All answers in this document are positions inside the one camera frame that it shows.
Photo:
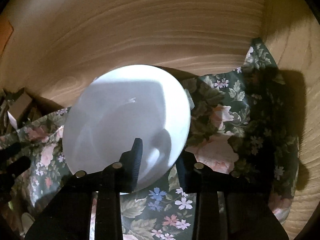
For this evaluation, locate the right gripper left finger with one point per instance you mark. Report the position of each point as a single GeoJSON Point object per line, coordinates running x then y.
{"type": "Point", "coordinates": [68, 214]}

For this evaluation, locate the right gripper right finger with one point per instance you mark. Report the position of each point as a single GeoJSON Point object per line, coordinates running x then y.
{"type": "Point", "coordinates": [224, 209]}

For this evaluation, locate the white bowl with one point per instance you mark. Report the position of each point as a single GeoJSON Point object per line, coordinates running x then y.
{"type": "Point", "coordinates": [136, 101]}

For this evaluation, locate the small white box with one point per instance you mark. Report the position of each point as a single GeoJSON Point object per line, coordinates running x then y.
{"type": "Point", "coordinates": [18, 109]}

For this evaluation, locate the floral green tablecloth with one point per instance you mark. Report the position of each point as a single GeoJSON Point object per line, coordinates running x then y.
{"type": "Point", "coordinates": [238, 127]}

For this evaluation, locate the orange sticky note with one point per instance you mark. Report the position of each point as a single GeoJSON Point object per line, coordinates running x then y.
{"type": "Point", "coordinates": [6, 31]}

